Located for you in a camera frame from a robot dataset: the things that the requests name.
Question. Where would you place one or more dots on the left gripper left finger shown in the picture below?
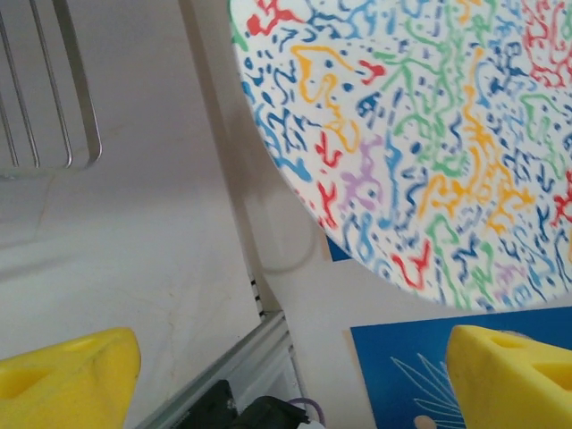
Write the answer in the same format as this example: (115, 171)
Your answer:
(67, 384)

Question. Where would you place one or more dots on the colourful squiggle pattern plate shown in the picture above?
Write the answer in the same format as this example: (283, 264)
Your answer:
(402, 134)

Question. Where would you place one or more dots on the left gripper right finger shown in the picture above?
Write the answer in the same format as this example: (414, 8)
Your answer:
(514, 384)

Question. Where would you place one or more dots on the wide aluminium base rail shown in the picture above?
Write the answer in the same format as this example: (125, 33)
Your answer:
(250, 357)

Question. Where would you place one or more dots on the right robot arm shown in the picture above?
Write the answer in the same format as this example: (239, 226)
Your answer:
(268, 413)

